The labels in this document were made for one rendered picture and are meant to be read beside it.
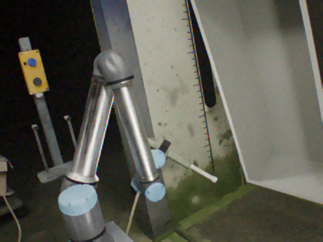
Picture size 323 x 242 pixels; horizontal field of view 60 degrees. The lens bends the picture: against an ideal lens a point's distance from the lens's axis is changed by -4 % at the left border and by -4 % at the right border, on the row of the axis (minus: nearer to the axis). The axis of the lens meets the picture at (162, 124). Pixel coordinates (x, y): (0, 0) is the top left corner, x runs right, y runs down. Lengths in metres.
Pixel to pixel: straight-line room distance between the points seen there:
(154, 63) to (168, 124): 0.45
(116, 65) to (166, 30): 1.04
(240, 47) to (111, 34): 0.81
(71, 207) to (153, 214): 1.15
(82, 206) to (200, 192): 1.44
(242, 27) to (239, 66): 0.25
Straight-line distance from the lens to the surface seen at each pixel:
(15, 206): 3.39
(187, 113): 2.20
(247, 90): 1.89
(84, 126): 1.27
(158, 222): 2.27
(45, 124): 1.99
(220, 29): 1.74
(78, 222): 1.17
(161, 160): 1.37
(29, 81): 1.91
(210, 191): 2.50
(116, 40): 1.93
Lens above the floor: 1.36
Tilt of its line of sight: 13 degrees down
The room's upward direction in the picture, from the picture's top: 11 degrees counter-clockwise
